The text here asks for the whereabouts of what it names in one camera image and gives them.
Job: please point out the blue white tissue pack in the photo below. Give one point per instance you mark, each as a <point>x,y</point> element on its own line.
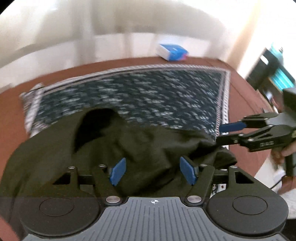
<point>171,52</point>

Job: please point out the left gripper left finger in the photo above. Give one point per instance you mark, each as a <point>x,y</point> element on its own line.
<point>94,188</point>

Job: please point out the navy patterned cloth mat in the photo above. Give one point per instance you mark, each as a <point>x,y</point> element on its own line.
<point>179,96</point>

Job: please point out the person's right hand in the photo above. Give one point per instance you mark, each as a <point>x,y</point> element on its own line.
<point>279,156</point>

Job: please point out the black shelf unit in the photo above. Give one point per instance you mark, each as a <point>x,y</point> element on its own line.
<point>270,77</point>

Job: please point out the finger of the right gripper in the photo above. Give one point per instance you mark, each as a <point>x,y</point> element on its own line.
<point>250,121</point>
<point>257,140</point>

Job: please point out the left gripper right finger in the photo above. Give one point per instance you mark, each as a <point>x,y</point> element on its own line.
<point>203,177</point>

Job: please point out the dark olive garment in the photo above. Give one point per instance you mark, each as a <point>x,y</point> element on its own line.
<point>101,136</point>

